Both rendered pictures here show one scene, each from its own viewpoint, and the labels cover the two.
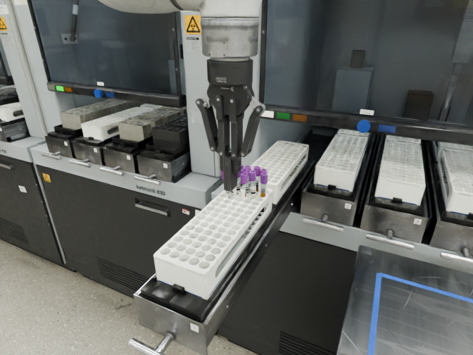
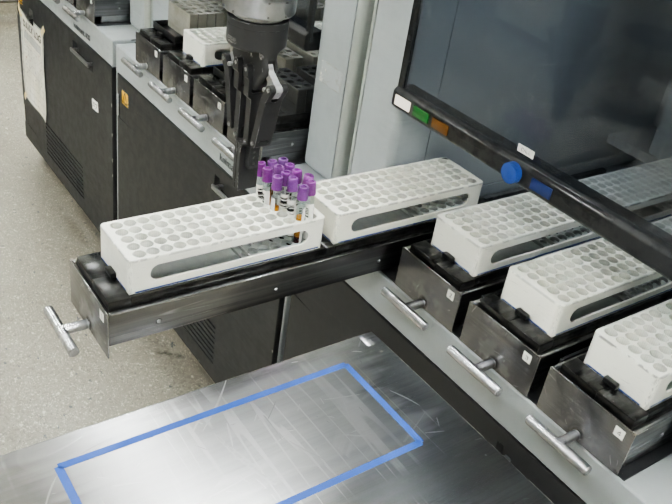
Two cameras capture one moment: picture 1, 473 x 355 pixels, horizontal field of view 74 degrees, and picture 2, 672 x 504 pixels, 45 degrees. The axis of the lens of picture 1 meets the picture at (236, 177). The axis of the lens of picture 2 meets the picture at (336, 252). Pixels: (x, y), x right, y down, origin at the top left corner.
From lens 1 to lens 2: 0.63 m
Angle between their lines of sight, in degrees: 22
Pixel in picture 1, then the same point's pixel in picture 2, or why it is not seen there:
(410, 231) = (516, 370)
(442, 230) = (554, 386)
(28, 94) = not seen: outside the picture
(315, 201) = (415, 271)
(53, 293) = not seen: hidden behind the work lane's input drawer
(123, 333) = (147, 390)
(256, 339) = not seen: hidden behind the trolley
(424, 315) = (334, 416)
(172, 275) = (109, 254)
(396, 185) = (526, 289)
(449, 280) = (423, 411)
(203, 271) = (131, 258)
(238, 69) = (251, 32)
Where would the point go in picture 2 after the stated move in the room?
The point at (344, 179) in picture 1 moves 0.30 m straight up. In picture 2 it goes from (466, 251) to (520, 49)
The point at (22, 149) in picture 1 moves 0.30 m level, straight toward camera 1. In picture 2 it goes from (108, 43) to (91, 86)
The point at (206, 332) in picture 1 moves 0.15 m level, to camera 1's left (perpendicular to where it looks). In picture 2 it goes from (109, 326) to (21, 280)
